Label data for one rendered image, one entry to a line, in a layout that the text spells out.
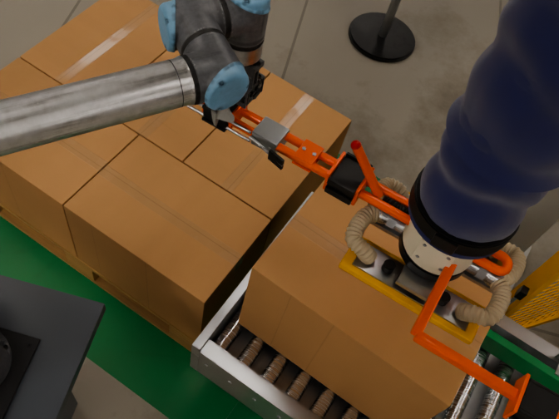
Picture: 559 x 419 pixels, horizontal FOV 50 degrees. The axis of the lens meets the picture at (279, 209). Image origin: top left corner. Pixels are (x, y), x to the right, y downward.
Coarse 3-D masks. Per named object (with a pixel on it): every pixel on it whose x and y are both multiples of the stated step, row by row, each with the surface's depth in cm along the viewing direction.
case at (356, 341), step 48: (288, 240) 164; (336, 240) 166; (384, 240) 169; (288, 288) 156; (336, 288) 159; (480, 288) 165; (288, 336) 175; (336, 336) 157; (384, 336) 154; (432, 336) 156; (480, 336) 158; (336, 384) 179; (384, 384) 159; (432, 384) 149
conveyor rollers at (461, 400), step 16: (224, 336) 189; (256, 336) 191; (256, 352) 188; (480, 352) 199; (272, 368) 186; (512, 368) 198; (304, 384) 185; (464, 384) 193; (320, 400) 183; (464, 400) 190; (496, 400) 191; (320, 416) 180; (352, 416) 182; (448, 416) 187; (480, 416) 189
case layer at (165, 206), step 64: (128, 0) 261; (64, 64) 237; (128, 64) 242; (128, 128) 226; (192, 128) 230; (320, 128) 240; (0, 192) 235; (64, 192) 207; (128, 192) 211; (192, 192) 215; (256, 192) 219; (128, 256) 203; (192, 256) 202; (256, 256) 229; (192, 320) 212
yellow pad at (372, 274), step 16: (368, 240) 144; (352, 256) 141; (384, 256) 142; (352, 272) 139; (368, 272) 139; (384, 272) 139; (400, 272) 140; (384, 288) 138; (400, 288) 138; (448, 288) 140; (416, 304) 136; (448, 304) 137; (432, 320) 135; (448, 320) 135; (464, 336) 134
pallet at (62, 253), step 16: (0, 208) 255; (16, 224) 255; (48, 240) 253; (64, 256) 251; (80, 272) 249; (96, 272) 236; (112, 288) 247; (128, 304) 244; (160, 320) 243; (176, 336) 236
